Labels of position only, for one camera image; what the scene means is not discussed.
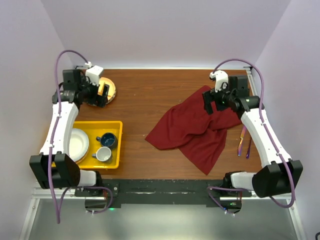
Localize white paper plate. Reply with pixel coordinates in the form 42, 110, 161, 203
69, 128, 90, 163

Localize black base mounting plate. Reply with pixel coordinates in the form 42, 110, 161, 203
74, 178, 252, 209

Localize orange round plate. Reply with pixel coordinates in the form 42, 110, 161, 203
99, 77, 117, 105

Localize purple iridescent utensil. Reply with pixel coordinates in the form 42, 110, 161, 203
246, 137, 252, 159

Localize dark blue mug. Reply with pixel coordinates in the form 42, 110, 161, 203
95, 132, 118, 150

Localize dark red cloth napkin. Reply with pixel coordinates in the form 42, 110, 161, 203
145, 85, 241, 175

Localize yellow plastic bin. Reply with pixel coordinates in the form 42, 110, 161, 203
67, 121, 123, 170

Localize grey white mug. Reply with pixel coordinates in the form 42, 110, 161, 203
92, 146, 113, 163

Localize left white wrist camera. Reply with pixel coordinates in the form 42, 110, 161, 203
85, 61, 104, 86

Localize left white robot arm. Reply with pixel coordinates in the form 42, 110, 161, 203
29, 65, 109, 196

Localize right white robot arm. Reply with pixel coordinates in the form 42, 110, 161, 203
202, 70, 303, 198

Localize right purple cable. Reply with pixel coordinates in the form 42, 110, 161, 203
206, 58, 296, 215

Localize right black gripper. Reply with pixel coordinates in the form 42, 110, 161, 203
202, 81, 235, 115

